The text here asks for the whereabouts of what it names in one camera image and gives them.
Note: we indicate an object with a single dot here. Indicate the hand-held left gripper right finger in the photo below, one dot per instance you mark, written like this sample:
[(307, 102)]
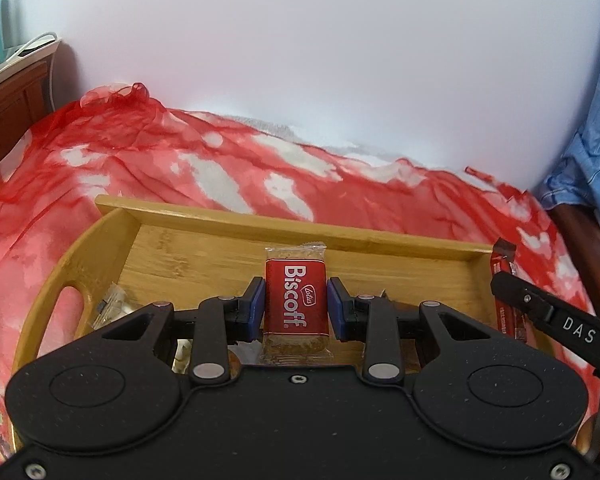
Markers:
[(334, 310)]

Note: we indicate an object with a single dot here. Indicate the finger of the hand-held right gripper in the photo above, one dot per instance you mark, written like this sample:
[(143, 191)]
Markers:
[(555, 317)]

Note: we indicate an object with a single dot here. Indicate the brown-red stick packet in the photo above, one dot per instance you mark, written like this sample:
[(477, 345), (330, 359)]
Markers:
[(505, 310)]

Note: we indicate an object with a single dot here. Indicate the white shelf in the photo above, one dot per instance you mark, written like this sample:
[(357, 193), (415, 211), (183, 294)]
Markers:
[(30, 62)]

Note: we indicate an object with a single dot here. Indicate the white snack packet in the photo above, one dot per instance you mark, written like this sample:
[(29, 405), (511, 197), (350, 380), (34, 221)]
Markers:
[(181, 357)]

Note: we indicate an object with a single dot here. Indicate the red patterned blanket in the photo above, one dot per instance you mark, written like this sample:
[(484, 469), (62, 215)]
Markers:
[(180, 160)]

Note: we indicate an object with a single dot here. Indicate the clear snack packet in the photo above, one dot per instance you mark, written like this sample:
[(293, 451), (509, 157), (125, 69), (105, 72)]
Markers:
[(112, 307)]

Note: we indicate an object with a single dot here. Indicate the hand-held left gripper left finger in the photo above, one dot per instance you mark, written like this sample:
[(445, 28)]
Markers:
[(256, 310)]

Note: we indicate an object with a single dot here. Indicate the blue checked cloth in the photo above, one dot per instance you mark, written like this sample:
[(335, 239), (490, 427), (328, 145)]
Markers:
[(590, 160)]

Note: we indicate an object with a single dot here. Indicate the wooden bed frame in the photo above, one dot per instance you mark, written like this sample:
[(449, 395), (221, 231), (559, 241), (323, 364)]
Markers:
[(590, 250)]

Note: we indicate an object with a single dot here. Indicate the wooden bedside cabinet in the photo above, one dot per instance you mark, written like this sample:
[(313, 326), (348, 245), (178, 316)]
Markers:
[(15, 105)]

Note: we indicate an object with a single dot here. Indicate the wooden tray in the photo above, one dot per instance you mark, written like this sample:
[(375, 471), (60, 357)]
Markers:
[(190, 255)]

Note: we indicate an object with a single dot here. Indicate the red biscuit packet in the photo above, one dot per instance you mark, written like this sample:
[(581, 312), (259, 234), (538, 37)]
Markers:
[(296, 295)]

